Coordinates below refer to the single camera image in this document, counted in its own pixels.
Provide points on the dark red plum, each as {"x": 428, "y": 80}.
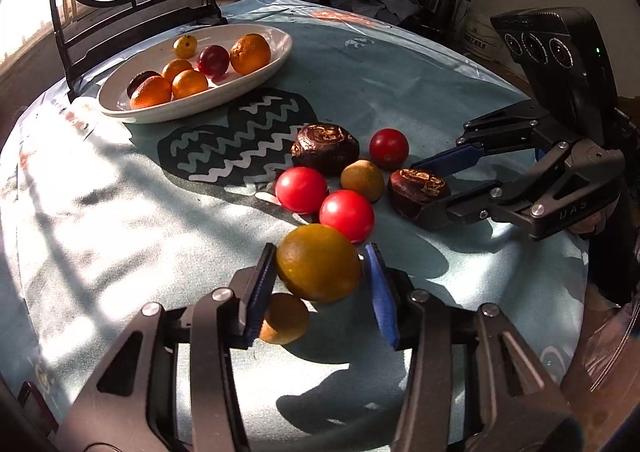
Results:
{"x": 213, "y": 61}

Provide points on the small green-brown fruit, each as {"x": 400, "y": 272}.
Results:
{"x": 362, "y": 180}

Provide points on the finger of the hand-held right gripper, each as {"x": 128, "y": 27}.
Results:
{"x": 455, "y": 158}
{"x": 470, "y": 209}

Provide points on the large orange mandarin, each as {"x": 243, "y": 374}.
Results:
{"x": 250, "y": 54}

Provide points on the white bucket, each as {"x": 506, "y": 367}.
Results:
{"x": 480, "y": 37}

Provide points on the dark brown water chestnut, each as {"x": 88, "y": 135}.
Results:
{"x": 325, "y": 148}
{"x": 136, "y": 82}
{"x": 419, "y": 187}

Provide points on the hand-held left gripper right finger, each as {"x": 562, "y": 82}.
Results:
{"x": 382, "y": 302}

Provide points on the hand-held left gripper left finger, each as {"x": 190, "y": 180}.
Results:
{"x": 260, "y": 297}

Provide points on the light blue printed tablecloth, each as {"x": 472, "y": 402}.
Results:
{"x": 400, "y": 82}

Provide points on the blue cloth pile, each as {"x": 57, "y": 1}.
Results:
{"x": 390, "y": 2}

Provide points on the white oval plate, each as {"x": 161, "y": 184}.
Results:
{"x": 125, "y": 112}

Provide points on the yellow-green citrus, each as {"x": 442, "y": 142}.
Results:
{"x": 318, "y": 269}

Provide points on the red tomato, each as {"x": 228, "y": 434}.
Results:
{"x": 301, "y": 189}
{"x": 389, "y": 147}
{"x": 347, "y": 215}

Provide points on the person's right hand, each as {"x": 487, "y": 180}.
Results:
{"x": 586, "y": 227}

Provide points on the small yellow fruit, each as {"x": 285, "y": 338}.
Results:
{"x": 184, "y": 46}
{"x": 290, "y": 319}

